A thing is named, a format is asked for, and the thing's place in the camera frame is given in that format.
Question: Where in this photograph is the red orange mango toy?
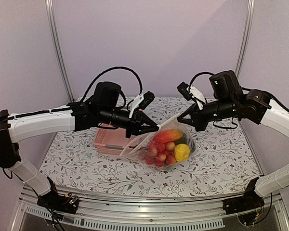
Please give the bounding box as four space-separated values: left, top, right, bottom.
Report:
153 129 184 143

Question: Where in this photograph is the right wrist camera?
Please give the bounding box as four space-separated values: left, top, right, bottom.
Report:
177 82 207 110

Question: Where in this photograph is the yellow toy pear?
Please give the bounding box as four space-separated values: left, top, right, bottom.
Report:
174 143 190 162

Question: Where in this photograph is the left aluminium post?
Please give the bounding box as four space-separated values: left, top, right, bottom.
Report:
45 0 74 102

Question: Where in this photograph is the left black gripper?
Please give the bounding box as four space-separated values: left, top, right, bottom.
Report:
99 105 159 138

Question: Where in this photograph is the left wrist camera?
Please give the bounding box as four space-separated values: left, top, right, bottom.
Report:
127 91 155 118

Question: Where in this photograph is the pink plastic basket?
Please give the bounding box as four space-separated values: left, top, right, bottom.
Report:
94 124 146 156

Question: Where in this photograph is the clear dotted zip bag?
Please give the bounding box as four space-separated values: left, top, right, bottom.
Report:
122 114 196 170

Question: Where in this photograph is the red lychee toy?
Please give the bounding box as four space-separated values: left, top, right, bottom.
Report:
155 159 165 168

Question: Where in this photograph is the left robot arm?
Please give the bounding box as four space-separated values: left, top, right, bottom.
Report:
0 81 159 209

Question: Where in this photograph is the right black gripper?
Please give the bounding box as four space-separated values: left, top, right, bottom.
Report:
178 96 237 130

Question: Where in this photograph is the aluminium front rail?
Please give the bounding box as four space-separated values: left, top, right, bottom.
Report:
9 186 289 231

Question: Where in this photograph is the floral table mat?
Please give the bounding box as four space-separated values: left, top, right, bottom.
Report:
39 96 264 198

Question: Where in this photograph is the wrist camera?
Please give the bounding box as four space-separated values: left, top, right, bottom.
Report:
127 91 155 118
177 82 207 110

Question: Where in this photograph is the aluminium post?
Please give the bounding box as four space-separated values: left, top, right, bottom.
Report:
45 0 74 102
235 0 255 77

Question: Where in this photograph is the right aluminium post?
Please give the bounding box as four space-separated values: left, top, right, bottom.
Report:
235 0 255 77

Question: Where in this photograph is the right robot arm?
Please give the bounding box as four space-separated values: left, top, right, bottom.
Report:
177 70 289 210

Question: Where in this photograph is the green toy vegetable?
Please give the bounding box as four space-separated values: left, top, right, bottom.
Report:
174 134 196 154

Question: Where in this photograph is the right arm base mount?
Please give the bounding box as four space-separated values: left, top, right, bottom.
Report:
223 191 264 215

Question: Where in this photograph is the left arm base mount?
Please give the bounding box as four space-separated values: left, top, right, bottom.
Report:
37 190 79 214

